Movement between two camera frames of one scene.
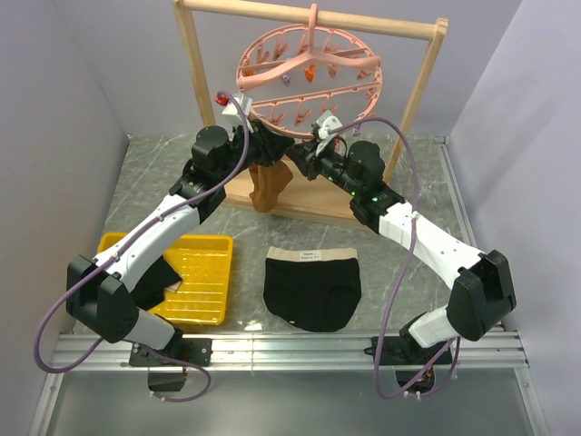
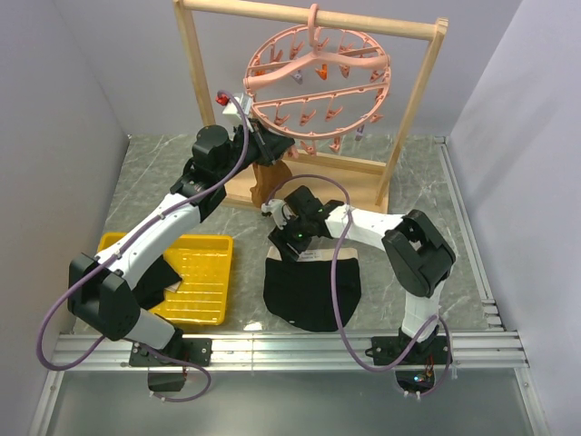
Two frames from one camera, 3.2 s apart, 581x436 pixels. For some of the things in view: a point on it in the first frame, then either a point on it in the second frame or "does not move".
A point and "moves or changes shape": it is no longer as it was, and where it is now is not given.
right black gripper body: [326, 163] -> [296, 233]
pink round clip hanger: [294, 74] moves or changes shape
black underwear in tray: [151, 291] does not move
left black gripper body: [259, 149] does not move
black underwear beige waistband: [313, 289] does not move
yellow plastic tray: [203, 263] does not move
